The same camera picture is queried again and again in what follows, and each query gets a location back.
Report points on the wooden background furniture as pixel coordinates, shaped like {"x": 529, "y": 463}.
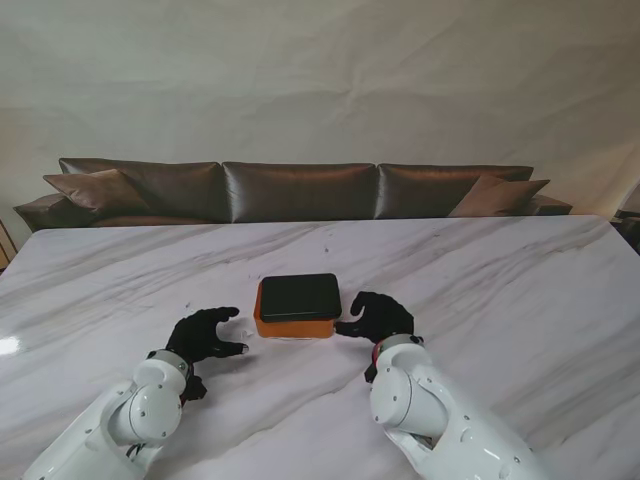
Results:
{"x": 4, "y": 245}

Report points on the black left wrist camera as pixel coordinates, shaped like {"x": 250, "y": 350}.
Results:
{"x": 196, "y": 387}

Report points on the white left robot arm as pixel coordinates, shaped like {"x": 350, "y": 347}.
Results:
{"x": 110, "y": 420}

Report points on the orange plastic tissue box cover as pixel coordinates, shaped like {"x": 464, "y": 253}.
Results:
{"x": 295, "y": 327}

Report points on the black tissue box base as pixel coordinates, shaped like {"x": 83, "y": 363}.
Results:
{"x": 300, "y": 297}

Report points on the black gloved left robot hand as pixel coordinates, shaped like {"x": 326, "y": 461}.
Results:
{"x": 200, "y": 335}

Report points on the dark background equipment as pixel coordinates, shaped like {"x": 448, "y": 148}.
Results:
{"x": 629, "y": 220}

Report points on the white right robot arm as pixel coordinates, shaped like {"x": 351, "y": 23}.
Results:
{"x": 440, "y": 415}

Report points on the brown throw pillow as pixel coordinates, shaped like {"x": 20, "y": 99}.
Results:
{"x": 100, "y": 192}
{"x": 500, "y": 197}

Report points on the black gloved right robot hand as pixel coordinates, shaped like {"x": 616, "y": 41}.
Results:
{"x": 385, "y": 317}

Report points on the brown leather sofa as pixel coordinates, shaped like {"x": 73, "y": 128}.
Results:
{"x": 300, "y": 192}

